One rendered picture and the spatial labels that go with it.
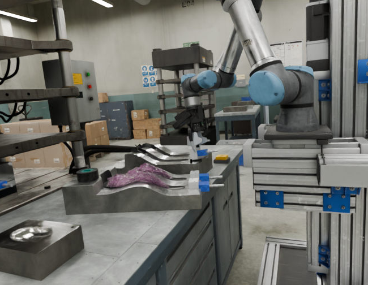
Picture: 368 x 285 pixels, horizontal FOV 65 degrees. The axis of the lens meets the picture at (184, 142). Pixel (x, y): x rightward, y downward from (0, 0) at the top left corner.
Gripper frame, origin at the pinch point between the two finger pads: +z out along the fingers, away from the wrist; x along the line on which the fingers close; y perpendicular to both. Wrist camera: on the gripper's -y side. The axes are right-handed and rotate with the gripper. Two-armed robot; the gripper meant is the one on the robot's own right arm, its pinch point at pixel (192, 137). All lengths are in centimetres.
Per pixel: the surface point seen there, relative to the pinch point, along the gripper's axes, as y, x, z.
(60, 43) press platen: -60, -29, -57
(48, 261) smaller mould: 1, -108, 12
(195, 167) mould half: 14.2, -36.0, 7.8
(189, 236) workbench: 15, -51, 33
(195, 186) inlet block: 22, -59, 8
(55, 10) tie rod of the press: -61, -27, -74
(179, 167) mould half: 6.1, -36.0, 8.0
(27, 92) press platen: -67, -49, -32
